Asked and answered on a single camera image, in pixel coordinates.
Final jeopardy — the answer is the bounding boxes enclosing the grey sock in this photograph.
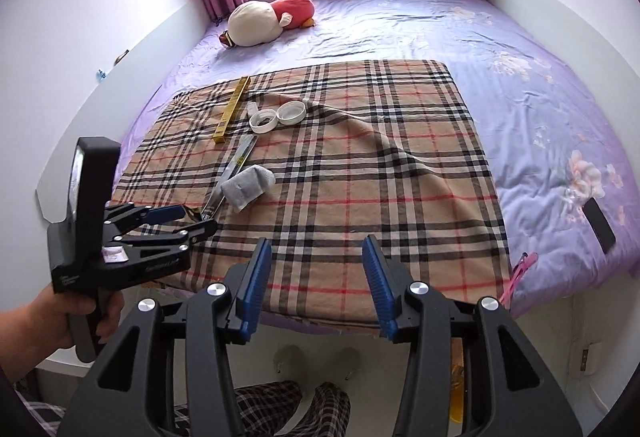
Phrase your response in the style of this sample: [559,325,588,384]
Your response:
[221,165,276,212]

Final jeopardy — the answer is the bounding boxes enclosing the long silver black wrapper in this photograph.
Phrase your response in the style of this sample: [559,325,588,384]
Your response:
[201,134,257,220]

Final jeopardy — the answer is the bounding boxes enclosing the white round lid with contents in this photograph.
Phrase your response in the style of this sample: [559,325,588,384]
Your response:
[250,109,279,135]

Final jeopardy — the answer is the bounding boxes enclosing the long yellow box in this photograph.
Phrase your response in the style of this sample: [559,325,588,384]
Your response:
[213,76,250,144]

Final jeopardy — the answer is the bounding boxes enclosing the yellow trash bin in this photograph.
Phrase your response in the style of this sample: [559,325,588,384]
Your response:
[449,365,465,424]

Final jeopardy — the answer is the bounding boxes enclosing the person's left hand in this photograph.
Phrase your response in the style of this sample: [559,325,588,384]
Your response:
[0,284,96,384]

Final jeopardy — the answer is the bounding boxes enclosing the grey slipper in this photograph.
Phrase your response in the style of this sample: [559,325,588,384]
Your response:
[273,345,306,381]
[333,347,361,382]

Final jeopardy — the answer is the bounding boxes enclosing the white headboard panel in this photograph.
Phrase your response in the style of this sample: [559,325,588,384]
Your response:
[36,0,209,223]

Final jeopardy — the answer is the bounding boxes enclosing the person's plaid trouser legs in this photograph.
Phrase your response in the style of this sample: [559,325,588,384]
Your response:
[169,379,353,437]

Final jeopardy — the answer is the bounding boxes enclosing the plaid beige blanket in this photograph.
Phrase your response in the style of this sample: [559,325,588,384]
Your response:
[106,58,512,329]

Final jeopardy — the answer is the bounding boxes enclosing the pink clip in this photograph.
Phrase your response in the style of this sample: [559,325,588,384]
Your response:
[499,252,538,309]

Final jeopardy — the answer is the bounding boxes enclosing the red and cream plush toy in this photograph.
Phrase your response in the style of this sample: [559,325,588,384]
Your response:
[219,0,314,48]

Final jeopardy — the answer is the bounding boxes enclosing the black smartphone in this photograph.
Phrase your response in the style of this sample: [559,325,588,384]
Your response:
[582,198,616,254]

